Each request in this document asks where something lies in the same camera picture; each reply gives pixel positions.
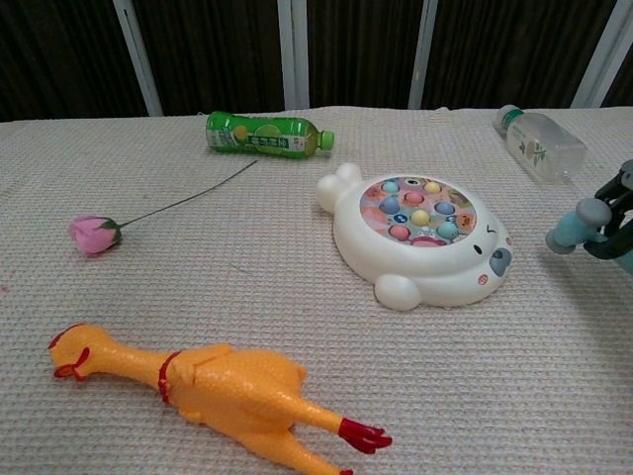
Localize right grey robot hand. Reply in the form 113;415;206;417
583;158;633;263

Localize teal toy hammer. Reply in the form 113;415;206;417
545;197;633;278

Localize white seal-shaped whack-a-mole toy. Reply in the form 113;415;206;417
316;162;514;312

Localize clear plastic bottle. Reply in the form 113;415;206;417
496;104;588;185

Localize green tea bottle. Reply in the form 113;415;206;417
205;110;336;160

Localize beige woven tablecloth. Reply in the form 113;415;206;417
0;105;633;475

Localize yellow rubber chicken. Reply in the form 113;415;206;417
47;322;394;475

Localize dark curtain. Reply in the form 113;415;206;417
0;0;633;123

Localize pink artificial rose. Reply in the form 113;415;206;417
68;158;259;257

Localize white frame post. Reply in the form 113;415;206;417
576;0;633;108
112;0;164;118
276;0;311;111
407;0;439;111

